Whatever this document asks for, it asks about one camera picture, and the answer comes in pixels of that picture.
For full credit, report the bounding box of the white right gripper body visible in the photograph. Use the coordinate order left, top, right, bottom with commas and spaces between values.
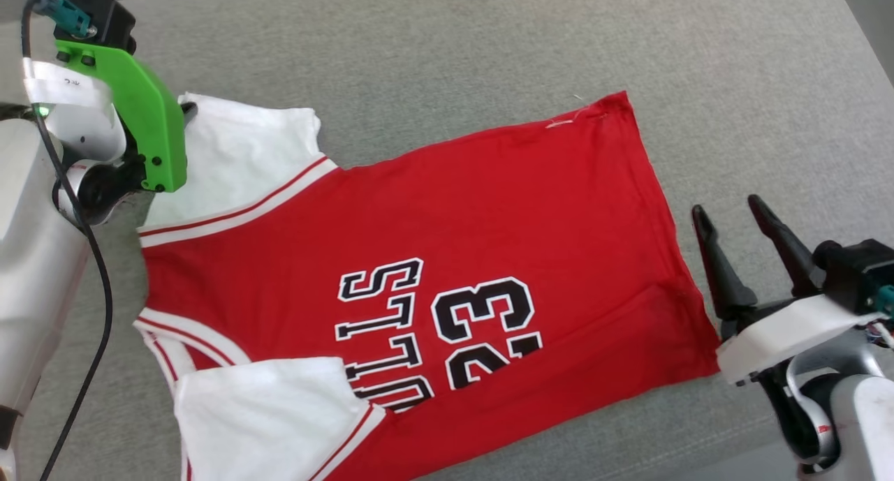
716, 296, 888, 387

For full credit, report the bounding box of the white label tape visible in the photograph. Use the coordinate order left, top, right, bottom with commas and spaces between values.
22, 57, 114, 113

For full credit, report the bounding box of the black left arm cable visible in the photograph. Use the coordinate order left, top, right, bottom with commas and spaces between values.
20, 0, 114, 481

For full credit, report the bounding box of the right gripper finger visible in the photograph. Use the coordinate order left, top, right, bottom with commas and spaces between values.
691, 204, 759, 323
747, 194, 819, 299

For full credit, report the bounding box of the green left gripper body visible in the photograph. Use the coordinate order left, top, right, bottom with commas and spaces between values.
54, 40, 189, 225

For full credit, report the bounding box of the red white Bulls jersey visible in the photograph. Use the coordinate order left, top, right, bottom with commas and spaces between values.
133, 90, 721, 481

